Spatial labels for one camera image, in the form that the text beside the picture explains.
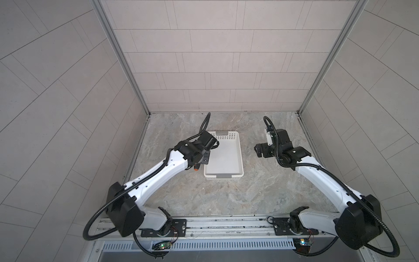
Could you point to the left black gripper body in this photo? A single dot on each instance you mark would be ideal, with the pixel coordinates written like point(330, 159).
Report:
point(205, 159)

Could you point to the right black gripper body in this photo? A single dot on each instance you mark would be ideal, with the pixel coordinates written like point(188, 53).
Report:
point(267, 150)

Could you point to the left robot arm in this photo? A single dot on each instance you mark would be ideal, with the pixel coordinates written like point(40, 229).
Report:
point(129, 213)

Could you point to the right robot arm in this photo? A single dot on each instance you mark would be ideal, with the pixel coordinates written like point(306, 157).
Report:
point(351, 223)

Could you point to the white plastic bin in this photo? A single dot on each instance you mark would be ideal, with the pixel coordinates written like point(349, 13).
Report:
point(225, 162)

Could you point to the left circuit board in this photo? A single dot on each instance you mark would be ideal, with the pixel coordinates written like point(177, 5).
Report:
point(164, 245)

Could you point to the circuit board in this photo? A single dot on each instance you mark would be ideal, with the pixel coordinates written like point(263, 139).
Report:
point(164, 245)
point(302, 245)

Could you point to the perforated vent strip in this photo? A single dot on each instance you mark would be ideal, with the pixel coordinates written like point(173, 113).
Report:
point(209, 245)

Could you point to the right circuit board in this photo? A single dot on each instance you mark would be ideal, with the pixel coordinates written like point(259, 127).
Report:
point(302, 245)

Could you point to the right corner metal profile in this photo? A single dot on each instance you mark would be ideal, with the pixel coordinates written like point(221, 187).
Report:
point(343, 35)

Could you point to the corner metal profile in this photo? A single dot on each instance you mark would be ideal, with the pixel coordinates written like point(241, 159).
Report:
point(105, 22)
point(343, 35)

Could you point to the left corner metal profile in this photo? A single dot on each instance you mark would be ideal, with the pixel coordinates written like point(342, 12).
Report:
point(105, 22)

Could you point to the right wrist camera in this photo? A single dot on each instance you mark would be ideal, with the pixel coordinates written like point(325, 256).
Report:
point(269, 138)

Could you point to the aluminium mounting rail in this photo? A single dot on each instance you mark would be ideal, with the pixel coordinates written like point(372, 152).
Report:
point(230, 227)

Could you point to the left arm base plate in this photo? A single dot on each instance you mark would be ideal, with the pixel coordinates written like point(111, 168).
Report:
point(174, 228)

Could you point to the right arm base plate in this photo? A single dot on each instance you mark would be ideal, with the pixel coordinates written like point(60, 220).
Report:
point(286, 226)

